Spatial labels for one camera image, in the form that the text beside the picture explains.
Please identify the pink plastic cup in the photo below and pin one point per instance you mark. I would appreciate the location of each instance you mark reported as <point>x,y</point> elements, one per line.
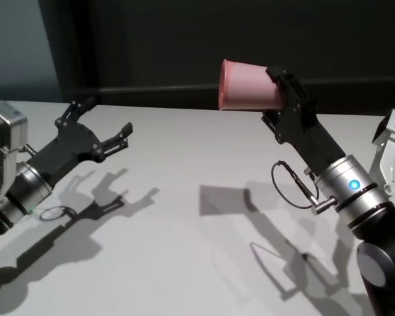
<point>247,85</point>

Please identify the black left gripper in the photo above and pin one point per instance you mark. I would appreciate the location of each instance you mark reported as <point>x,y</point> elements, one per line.
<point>72,145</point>

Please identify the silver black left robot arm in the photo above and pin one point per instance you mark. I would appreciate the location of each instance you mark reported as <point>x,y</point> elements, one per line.
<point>23,191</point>

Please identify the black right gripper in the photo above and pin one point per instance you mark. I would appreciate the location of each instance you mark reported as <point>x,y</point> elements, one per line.
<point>312,145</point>

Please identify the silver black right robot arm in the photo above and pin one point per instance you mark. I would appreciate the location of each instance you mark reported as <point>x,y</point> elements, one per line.
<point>365,204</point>

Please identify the dark vertical frame post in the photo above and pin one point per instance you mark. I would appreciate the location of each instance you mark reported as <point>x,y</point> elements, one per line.
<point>72,49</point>

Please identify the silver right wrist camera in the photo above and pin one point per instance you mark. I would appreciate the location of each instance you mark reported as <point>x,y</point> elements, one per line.
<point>391,131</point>

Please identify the grey horizontal frame rail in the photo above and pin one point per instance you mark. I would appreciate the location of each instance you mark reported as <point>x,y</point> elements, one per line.
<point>168,97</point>

